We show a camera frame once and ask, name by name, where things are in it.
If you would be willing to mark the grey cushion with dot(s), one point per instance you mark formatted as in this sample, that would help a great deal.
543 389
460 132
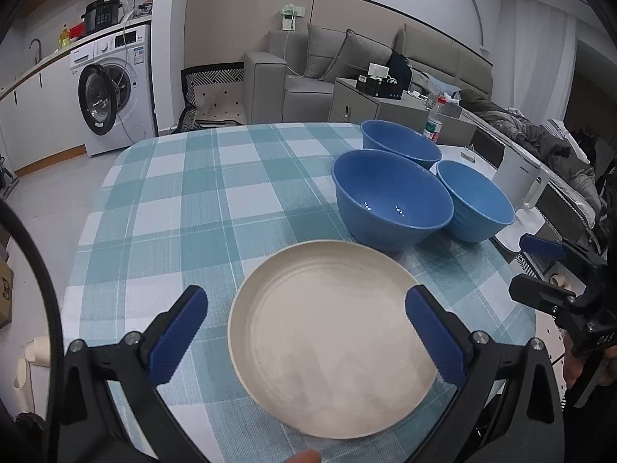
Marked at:
323 44
354 57

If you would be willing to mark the beige plate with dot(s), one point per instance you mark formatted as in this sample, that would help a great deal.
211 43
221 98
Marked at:
319 337

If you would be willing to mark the person right hand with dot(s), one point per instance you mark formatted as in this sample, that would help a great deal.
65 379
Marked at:
572 367

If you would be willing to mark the grey cushion right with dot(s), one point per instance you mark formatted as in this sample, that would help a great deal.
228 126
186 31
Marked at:
354 57

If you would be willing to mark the patterned floor mat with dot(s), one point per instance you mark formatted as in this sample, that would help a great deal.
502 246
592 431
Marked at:
213 96

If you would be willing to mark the black pressure cooker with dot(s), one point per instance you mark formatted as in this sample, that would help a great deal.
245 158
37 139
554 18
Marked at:
101 14

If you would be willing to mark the black box on cabinet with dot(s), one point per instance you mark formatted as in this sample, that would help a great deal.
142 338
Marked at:
388 87

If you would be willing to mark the cardboard box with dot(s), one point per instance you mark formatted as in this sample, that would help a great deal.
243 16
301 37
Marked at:
6 290

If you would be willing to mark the grey sofa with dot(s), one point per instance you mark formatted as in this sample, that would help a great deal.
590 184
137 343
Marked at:
276 89

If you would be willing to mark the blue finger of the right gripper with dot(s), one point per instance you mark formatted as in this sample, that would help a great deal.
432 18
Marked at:
542 248
539 294

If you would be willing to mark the blue bowl front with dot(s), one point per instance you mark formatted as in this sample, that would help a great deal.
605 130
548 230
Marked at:
388 202

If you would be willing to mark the person left hand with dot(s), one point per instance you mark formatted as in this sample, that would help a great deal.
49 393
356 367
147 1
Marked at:
305 456

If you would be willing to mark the grey side cabinet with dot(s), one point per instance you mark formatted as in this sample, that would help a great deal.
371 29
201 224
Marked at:
352 106

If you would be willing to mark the kitchen faucet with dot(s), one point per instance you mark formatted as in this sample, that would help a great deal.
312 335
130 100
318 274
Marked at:
35 46

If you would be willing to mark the yellow oil bottle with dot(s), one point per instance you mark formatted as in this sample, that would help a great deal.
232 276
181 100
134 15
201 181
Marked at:
64 37

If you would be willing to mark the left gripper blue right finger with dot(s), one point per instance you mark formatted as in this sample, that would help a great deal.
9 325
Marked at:
441 332

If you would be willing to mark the white tissue box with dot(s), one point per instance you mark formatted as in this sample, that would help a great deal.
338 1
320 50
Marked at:
378 71

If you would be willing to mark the white wall socket charger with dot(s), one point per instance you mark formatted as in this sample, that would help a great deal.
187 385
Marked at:
290 14

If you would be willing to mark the teal checkered tablecloth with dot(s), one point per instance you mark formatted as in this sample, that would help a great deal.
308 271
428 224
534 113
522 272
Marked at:
207 208

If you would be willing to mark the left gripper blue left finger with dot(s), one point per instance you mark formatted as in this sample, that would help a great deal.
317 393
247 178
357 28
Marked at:
171 333

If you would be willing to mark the grey cushion left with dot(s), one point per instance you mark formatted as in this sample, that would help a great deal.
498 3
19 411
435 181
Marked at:
323 44

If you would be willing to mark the white kettle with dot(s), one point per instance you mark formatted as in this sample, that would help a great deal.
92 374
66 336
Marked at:
521 177

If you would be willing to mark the clear water bottle red cap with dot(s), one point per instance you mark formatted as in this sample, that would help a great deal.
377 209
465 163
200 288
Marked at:
434 121

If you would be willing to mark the blue bowl back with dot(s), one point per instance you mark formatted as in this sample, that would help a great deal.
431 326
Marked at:
400 140

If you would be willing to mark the white washing machine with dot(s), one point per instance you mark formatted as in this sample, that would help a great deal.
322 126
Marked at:
115 95

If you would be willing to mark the blue bowl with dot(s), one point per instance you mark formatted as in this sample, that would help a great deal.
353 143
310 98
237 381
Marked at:
481 209
400 140
388 202

